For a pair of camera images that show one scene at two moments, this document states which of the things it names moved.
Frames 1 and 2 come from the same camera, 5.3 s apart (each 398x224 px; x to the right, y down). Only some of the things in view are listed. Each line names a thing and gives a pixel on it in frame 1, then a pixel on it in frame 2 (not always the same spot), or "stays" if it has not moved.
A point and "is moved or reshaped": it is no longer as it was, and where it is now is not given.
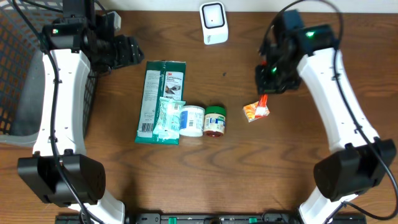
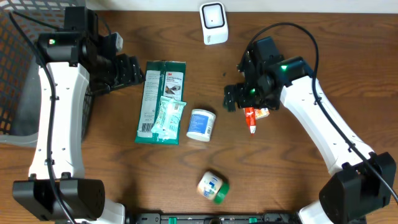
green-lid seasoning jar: [214, 121] -> [211, 186]
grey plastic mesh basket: [22, 73] stays
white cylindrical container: [192, 119] -> [201, 124]
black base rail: [217, 218] stays
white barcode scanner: [214, 22] stays
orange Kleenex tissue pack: [253, 111] stays
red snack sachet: [262, 109] is moved or reshaped
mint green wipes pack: [167, 126] stays
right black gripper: [263, 86] -> [244, 101]
